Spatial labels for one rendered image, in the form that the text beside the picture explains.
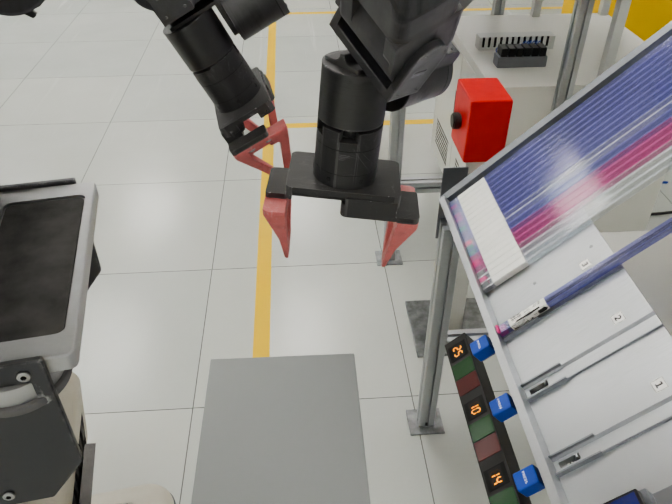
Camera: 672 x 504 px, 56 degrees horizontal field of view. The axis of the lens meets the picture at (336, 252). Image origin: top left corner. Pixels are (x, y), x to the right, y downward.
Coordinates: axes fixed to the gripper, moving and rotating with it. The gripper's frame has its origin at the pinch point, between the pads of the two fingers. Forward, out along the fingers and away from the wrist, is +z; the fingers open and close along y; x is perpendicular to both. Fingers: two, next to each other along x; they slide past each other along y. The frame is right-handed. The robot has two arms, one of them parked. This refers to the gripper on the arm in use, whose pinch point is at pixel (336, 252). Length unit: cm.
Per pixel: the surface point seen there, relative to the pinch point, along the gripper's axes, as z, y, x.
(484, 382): 31.1, -24.1, -12.6
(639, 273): 32, -59, -44
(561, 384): 21.4, -30.6, -4.7
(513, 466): 31.1, -25.8, 1.3
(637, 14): 57, -160, -316
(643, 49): -5, -48, -56
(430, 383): 80, -28, -54
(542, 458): 23.6, -26.6, 5.1
